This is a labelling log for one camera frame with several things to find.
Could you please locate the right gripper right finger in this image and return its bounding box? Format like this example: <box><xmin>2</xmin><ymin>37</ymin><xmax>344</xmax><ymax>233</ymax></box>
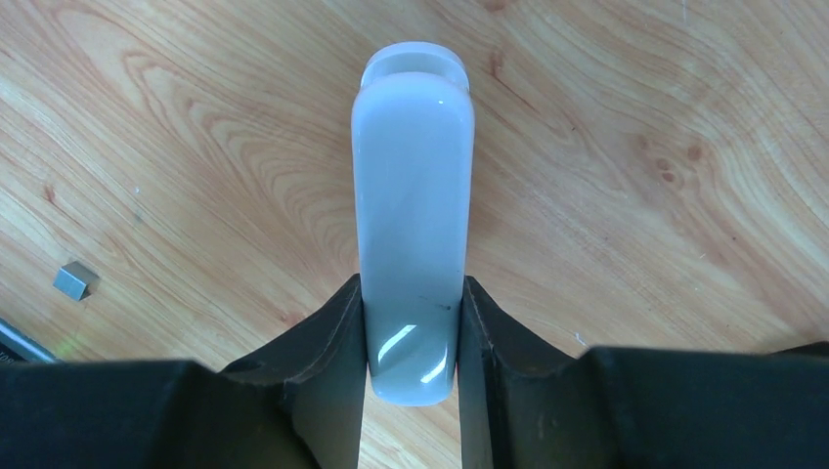
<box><xmin>458</xmin><ymin>277</ymin><xmax>828</xmax><ymax>468</ymax></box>

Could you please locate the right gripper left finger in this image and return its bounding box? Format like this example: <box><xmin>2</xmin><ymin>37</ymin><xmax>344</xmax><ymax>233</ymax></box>
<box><xmin>1</xmin><ymin>277</ymin><xmax>367</xmax><ymax>468</ymax></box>

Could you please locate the white stapler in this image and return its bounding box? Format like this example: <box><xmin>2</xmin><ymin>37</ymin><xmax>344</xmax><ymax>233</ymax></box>
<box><xmin>350</xmin><ymin>41</ymin><xmax>476</xmax><ymax>406</ymax></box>

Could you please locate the staple box with staples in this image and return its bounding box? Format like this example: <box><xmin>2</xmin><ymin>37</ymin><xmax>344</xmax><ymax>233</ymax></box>
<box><xmin>0</xmin><ymin>320</ymin><xmax>59</xmax><ymax>364</ymax></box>

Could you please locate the grey staple strip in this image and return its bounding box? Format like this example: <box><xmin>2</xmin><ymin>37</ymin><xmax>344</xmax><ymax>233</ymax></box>
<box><xmin>53</xmin><ymin>261</ymin><xmax>100</xmax><ymax>302</ymax></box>

